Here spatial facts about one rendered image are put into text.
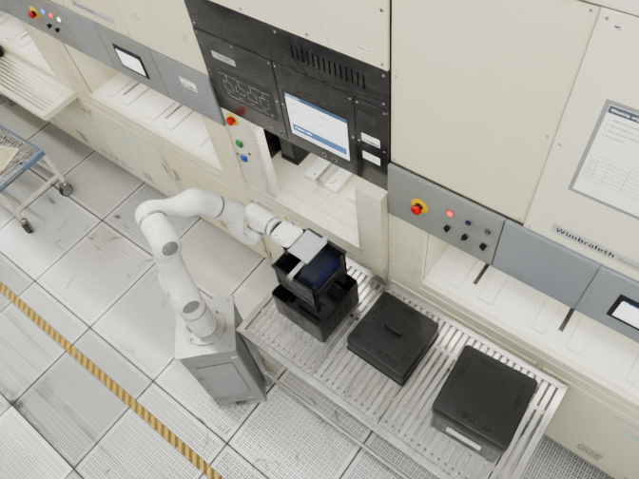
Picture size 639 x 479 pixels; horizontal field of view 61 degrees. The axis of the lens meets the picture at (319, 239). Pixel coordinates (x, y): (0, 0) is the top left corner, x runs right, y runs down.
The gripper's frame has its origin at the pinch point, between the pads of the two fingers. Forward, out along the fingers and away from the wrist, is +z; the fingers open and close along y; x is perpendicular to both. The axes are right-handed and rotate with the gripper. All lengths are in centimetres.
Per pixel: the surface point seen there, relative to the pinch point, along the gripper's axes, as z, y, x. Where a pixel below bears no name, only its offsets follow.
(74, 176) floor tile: -254, 0, -125
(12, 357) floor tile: -163, 115, -126
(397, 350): 43, 0, -39
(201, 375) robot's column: -33, 55, -75
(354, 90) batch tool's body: 3, -30, 58
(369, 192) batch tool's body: 11.0, -26.4, 15.3
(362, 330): 26.2, 1.3, -38.9
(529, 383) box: 91, -12, -24
